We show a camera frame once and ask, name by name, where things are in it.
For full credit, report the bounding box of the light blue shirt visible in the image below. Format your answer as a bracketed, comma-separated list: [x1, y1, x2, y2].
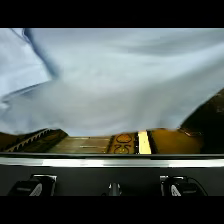
[0, 27, 224, 137]

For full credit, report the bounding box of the black cable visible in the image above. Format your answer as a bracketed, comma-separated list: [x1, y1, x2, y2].
[185, 176, 209, 197]

